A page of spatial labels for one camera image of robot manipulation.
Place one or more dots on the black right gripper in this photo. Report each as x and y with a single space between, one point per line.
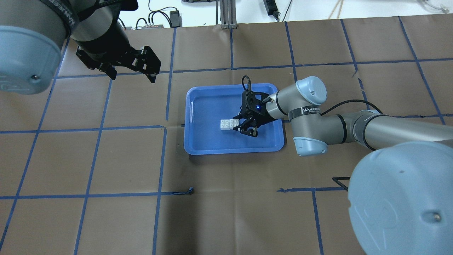
260 119

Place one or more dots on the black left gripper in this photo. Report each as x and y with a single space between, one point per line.
106 47

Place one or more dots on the white block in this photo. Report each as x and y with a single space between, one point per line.
233 123
225 124

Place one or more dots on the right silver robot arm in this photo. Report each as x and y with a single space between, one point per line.
400 194

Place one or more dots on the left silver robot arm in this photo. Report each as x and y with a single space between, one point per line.
32 34

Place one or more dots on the blue plastic tray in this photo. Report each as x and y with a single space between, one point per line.
206 106

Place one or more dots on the black power adapter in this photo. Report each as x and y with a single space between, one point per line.
271 8

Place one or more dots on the wooden chopsticks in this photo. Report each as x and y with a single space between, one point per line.
336 11

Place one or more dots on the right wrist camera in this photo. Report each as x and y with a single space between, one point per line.
251 103

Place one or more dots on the aluminium frame post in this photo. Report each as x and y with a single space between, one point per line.
226 14

